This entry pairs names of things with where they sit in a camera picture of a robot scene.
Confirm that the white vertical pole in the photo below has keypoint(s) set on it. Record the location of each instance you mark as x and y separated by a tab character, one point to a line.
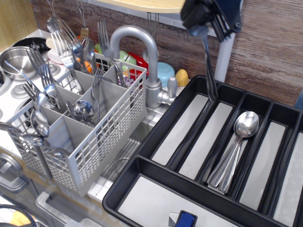
223	58

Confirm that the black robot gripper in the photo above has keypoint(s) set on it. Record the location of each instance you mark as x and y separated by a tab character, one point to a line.
223	16

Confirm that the steel forks cluster left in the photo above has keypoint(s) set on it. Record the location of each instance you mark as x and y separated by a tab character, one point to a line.
42	69

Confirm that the round steel spoon in basket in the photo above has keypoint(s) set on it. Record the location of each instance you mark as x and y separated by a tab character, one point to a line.
81	110

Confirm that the tall steel fork at rear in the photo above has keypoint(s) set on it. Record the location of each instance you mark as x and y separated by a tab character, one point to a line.
106	48

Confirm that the large steel fork left rear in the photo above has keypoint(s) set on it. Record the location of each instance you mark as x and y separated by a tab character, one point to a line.
65	54

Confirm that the black plastic cutlery tray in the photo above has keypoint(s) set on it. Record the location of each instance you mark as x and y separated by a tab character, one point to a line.
168	173

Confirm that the slotted steel spoon hanging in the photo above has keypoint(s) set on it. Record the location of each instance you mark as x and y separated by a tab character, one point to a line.
53	23

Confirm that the red toy pepper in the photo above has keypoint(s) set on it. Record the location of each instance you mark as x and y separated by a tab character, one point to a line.
140	61

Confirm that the grey metal sink faucet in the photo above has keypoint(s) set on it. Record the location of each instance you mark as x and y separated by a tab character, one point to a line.
155	95

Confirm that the blue object at bottom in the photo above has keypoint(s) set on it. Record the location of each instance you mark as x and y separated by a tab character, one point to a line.
186	219

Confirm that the wooden round shelf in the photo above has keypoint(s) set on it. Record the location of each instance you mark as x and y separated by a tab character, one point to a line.
153	6

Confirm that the steel spoon front left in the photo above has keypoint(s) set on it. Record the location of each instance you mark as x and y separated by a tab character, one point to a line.
40	123

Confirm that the grey plastic cutlery basket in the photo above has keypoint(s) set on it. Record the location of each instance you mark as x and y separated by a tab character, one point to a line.
90	146

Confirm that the steel cooking pot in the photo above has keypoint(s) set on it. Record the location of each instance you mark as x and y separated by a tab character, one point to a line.
18	58

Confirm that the steel fork in middle compartment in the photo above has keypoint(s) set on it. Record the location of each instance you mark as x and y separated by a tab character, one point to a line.
95	89

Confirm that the yellow toy corn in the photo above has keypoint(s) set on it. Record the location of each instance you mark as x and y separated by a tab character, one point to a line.
182	78

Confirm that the hanging spatula with wire handle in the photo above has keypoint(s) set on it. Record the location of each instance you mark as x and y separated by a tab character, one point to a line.
84	30

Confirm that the green toy vegetable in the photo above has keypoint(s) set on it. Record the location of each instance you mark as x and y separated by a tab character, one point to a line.
125	57

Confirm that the big steel spoon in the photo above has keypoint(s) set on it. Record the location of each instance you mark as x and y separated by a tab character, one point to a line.
209	71

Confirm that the stacked steel spoons in tray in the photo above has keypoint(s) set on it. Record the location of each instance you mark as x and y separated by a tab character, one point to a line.
245	126

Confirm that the light blue toy bowl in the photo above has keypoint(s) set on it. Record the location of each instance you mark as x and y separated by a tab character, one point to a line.
165	71

